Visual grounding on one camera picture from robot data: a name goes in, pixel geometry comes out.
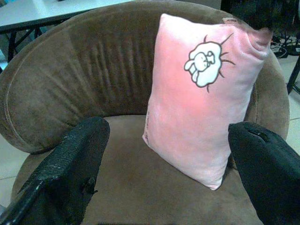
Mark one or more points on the brown round velvet sofa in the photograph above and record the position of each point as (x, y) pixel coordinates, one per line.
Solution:
(82, 77)

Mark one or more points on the pink pillow with rabbit print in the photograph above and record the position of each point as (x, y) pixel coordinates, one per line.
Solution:
(187, 112)

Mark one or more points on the black metal stand leg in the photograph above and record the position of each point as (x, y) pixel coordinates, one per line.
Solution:
(294, 75)

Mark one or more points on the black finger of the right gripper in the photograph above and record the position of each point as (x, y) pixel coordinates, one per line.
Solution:
(255, 11)

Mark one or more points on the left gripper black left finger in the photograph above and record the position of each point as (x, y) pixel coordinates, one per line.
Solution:
(68, 168)

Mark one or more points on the white table black legs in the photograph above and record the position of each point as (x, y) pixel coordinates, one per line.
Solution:
(35, 11)

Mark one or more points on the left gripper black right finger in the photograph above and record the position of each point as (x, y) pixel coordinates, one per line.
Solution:
(269, 178)

